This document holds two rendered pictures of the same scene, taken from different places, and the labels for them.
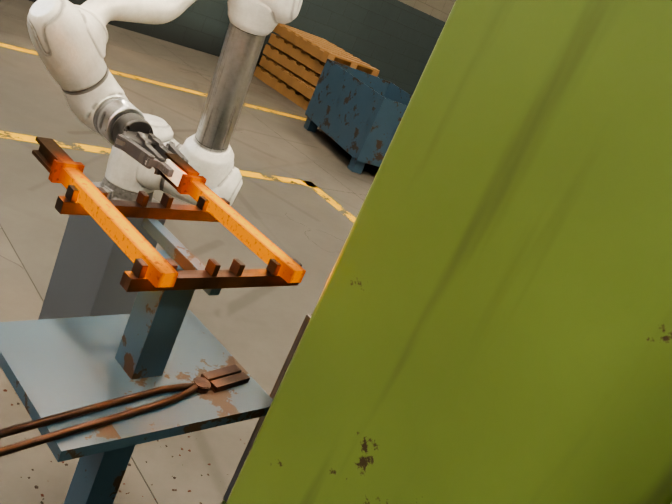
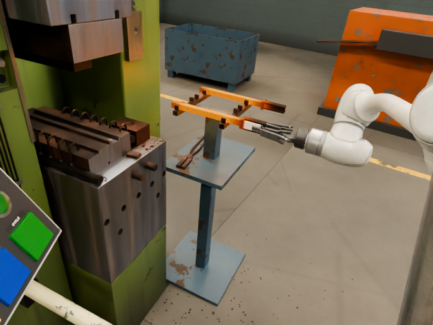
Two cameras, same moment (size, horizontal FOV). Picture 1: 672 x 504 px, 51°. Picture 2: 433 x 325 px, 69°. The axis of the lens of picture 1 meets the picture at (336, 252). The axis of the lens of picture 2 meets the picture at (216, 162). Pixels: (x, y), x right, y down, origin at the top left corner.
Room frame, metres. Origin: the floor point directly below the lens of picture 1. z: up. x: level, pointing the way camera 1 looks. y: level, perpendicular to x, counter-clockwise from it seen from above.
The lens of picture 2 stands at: (2.26, -0.07, 1.51)
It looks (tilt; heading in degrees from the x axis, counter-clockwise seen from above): 31 degrees down; 166
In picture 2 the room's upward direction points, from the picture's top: 5 degrees clockwise
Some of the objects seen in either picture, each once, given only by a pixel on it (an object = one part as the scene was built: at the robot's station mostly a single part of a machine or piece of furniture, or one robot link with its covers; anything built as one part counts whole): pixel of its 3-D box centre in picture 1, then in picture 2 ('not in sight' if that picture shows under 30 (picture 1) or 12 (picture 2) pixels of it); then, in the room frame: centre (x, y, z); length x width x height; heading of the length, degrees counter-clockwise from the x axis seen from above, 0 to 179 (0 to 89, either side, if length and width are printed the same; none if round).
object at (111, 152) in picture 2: not in sight; (64, 136); (1.17, -0.36, 0.96); 0.42 x 0.20 x 0.09; 54
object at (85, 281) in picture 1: (98, 279); not in sight; (2.02, 0.67, 0.30); 0.20 x 0.20 x 0.60; 68
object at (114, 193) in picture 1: (122, 190); not in sight; (2.00, 0.68, 0.63); 0.22 x 0.18 x 0.06; 158
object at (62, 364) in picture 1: (136, 371); (211, 157); (1.00, 0.22, 0.75); 0.40 x 0.30 x 0.02; 143
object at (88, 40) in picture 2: not in sight; (44, 28); (1.17, -0.36, 1.32); 0.42 x 0.20 x 0.10; 54
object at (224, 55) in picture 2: not in sight; (211, 55); (-2.73, 0.95, 0.36); 1.21 x 0.81 x 0.72; 54
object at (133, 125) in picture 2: not in sight; (130, 131); (1.12, -0.13, 0.95); 0.12 x 0.09 x 0.07; 54
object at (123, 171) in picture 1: (143, 151); not in sight; (2.02, 0.66, 0.77); 0.18 x 0.16 x 0.22; 95
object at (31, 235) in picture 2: not in sight; (31, 236); (1.72, -0.31, 1.01); 0.07 x 0.05 x 0.07; 169
